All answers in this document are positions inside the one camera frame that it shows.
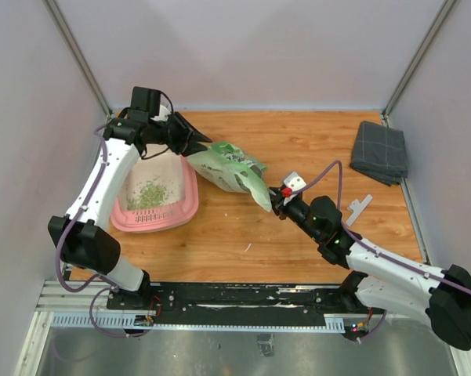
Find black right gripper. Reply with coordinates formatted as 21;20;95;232
264;186;322;242

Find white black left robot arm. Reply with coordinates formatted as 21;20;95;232
48;86;211;310

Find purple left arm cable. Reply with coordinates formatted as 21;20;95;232
53;124;150;338

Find folded dark grey cloth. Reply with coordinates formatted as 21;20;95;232
350;121;408;186

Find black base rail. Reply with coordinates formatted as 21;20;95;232
107;282;369;327

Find grey slotted cable duct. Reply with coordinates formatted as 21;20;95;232
50;312;346;334

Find white plastic bag clip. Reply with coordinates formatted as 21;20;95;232
346;194;373;226

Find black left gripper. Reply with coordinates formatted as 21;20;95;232
149;112;212;157

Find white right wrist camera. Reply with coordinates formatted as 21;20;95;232
281;172;306;201

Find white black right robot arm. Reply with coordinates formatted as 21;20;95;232
270;187;471;351

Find pink litter box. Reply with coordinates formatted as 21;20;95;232
111;145;199;233

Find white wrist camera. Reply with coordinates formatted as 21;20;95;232
152;104;171;121
281;172;306;201

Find green cat litter bag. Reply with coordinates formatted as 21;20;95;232
187;142;271;212

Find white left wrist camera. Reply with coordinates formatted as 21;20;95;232
152;104;171;121

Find green cat litter pellets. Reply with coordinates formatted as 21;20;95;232
126;178;169;210

